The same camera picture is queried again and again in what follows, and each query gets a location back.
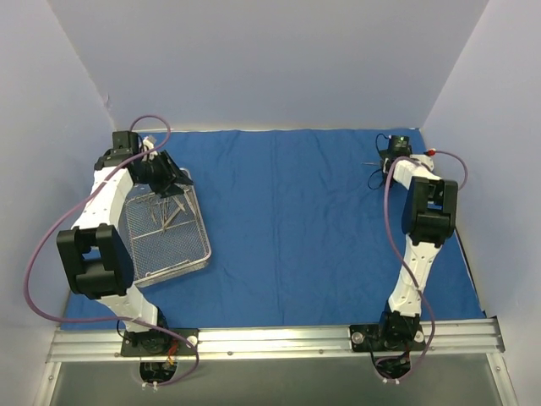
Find wire mesh instrument tray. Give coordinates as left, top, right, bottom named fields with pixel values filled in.
left=119, top=184, right=211, bottom=288

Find blue surgical drape cloth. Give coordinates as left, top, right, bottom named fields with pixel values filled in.
left=65, top=128, right=487, bottom=329

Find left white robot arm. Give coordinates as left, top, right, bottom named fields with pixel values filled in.
left=56, top=130, right=193, bottom=354

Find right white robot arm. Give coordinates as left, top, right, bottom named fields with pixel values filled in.
left=379, top=135, right=460, bottom=319

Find steel surgical scissors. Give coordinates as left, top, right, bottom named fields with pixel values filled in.
left=137, top=195, right=168, bottom=227

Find steel forceps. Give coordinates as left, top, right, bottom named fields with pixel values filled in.
left=161, top=194, right=189, bottom=232

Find steel tray divider rod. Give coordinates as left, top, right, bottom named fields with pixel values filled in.
left=145, top=260, right=189, bottom=278

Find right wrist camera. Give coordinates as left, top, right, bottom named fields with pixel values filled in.
left=409, top=153, right=434, bottom=172

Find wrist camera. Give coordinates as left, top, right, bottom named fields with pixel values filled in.
left=409, top=153, right=434, bottom=172
left=141, top=135, right=156, bottom=151

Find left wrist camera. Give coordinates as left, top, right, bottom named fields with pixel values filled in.
left=141, top=135, right=156, bottom=151

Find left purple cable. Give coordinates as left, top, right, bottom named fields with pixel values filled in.
left=23, top=113, right=200, bottom=387

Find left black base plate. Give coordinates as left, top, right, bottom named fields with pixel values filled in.
left=120, top=330, right=195, bottom=358

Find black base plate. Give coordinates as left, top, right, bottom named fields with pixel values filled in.
left=348, top=323, right=426, bottom=353
left=120, top=330, right=195, bottom=358

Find front aluminium rail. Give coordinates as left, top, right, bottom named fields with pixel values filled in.
left=46, top=319, right=505, bottom=362

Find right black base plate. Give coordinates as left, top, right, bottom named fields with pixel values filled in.
left=348, top=323, right=426, bottom=353

